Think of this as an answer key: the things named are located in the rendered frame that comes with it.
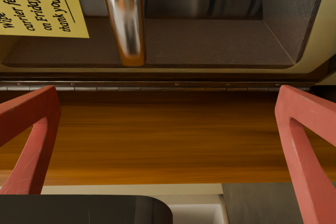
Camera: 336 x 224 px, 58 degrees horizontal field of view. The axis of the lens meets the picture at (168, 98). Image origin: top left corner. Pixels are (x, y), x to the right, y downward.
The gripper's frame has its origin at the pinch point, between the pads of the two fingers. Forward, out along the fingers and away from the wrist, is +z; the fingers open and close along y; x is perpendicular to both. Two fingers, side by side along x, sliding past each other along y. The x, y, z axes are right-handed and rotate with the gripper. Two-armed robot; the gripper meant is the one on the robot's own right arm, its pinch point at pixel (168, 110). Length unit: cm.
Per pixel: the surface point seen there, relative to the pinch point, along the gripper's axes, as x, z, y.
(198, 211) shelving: 108, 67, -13
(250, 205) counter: 60, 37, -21
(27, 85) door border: 11.9, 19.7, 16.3
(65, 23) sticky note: 1.0, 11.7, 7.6
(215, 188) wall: 93, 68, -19
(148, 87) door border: 12.7, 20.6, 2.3
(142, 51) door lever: -0.2, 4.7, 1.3
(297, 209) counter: 38.5, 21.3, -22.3
